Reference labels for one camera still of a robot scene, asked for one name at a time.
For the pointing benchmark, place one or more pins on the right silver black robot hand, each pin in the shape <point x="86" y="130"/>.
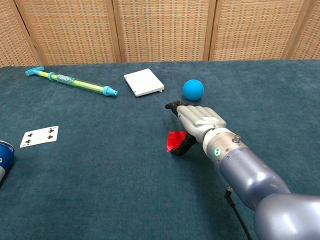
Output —
<point x="200" y="117"/>

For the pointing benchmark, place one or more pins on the red shiny plastic object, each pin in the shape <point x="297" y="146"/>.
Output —
<point x="173" y="141"/>

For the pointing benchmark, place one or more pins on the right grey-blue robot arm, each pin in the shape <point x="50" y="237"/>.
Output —
<point x="250" y="170"/>

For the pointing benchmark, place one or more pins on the blue ball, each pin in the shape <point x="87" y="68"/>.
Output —
<point x="193" y="90"/>

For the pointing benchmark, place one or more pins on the white flat plastic box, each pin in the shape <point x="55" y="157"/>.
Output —
<point x="143" y="82"/>

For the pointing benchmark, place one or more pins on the woven wooden folding screen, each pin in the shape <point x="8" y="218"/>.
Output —
<point x="162" y="30"/>

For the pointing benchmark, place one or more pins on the blue felt table cover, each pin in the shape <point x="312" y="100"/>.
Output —
<point x="100" y="187"/>

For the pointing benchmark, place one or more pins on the teal yellow toy water pump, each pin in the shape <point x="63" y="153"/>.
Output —
<point x="82" y="84"/>

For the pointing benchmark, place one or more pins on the four of clubs card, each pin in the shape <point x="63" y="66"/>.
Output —
<point x="38" y="136"/>

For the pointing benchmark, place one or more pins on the blue white drink can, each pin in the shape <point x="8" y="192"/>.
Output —
<point x="5" y="155"/>

